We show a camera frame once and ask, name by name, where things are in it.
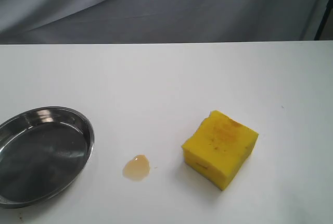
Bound grey fabric backdrop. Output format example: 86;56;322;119
1;0;328;44

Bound brown liquid spill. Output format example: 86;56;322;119
122;154;150;182

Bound round stainless steel pan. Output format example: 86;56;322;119
1;106;94;209

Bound yellow sponge block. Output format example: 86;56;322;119
182;110;259;190

